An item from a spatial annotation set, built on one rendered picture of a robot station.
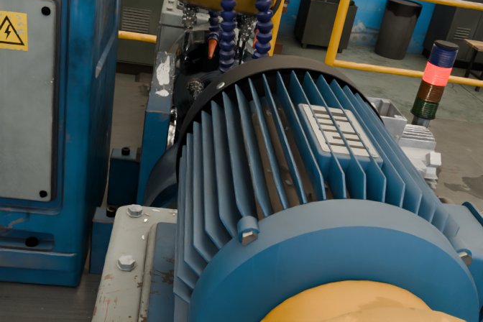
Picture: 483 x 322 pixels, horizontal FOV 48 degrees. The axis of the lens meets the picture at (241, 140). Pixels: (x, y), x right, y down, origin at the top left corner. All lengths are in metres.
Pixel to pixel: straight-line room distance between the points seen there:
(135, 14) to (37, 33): 3.30
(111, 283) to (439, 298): 0.29
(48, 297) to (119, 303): 0.54
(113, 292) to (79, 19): 0.42
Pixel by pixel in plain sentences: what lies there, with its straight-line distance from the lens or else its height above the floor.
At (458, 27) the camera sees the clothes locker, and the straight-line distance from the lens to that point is 6.36.
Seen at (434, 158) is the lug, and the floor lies 1.08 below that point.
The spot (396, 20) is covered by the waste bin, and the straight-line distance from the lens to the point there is 6.12.
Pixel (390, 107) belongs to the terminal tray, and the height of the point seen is 1.14.
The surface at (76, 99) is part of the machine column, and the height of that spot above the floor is 1.16.
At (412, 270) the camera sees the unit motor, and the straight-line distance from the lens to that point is 0.28.
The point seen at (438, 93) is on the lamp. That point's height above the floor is 1.10.
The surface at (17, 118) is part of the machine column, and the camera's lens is 0.85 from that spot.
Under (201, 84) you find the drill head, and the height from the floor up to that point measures 1.07.
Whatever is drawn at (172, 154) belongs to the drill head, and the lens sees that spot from 0.77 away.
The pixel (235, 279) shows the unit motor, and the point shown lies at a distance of 0.27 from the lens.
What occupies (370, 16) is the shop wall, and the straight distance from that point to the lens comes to 6.44.
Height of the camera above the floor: 1.49
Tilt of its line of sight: 26 degrees down
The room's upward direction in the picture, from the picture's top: 11 degrees clockwise
